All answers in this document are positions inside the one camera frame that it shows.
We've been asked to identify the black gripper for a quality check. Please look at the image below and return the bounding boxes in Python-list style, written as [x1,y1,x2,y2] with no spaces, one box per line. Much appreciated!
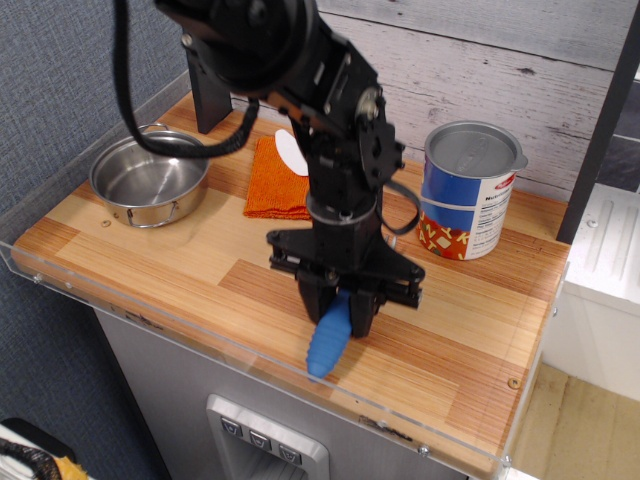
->
[266,199,425,339]

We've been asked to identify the blue handled metal fork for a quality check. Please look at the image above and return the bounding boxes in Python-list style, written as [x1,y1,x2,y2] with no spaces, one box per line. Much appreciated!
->
[306,290,352,379]

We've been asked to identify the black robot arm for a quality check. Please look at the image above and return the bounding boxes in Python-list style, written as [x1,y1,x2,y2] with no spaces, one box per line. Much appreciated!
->
[158,1,425,338]

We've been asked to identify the clear acrylic counter guard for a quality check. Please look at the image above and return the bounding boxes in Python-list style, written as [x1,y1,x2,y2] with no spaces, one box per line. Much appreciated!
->
[1,64,568,479]

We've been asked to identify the orange folded cloth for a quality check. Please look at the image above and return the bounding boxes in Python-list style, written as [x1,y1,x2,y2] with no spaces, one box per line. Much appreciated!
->
[244,136,311,220]

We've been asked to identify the silver ice dispenser panel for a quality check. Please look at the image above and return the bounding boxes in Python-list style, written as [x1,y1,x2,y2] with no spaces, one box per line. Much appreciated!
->
[206,394,331,479]

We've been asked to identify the toy soup can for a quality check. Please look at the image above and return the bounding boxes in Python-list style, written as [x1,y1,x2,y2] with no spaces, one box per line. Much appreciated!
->
[417,120,528,261]

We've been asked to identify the grey toy fridge cabinet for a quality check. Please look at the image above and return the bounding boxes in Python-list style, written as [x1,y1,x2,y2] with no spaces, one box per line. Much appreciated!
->
[97,312,464,479]

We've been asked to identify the small steel pot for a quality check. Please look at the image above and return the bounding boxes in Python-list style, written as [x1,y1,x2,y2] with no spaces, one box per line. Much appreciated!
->
[89,137,210,229]

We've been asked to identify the white toy sink unit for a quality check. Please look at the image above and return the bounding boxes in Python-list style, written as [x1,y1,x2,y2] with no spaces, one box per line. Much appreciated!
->
[542,184,639,400]

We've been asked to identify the yellow object bottom left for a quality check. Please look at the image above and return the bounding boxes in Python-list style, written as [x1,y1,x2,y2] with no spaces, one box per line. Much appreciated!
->
[48,457,91,480]

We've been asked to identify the yellow handled toy knife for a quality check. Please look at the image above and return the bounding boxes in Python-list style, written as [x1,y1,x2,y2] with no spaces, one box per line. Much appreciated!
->
[274,129,309,177]

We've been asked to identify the black vertical post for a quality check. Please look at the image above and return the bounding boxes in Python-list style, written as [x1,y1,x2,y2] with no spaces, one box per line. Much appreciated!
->
[181,31,232,134]

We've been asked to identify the black right frame post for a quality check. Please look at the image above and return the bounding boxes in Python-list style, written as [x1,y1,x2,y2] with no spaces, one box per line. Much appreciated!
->
[556,2,639,245]

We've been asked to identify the black braided cable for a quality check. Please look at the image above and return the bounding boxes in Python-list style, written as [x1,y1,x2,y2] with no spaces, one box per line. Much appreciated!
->
[112,0,261,161]

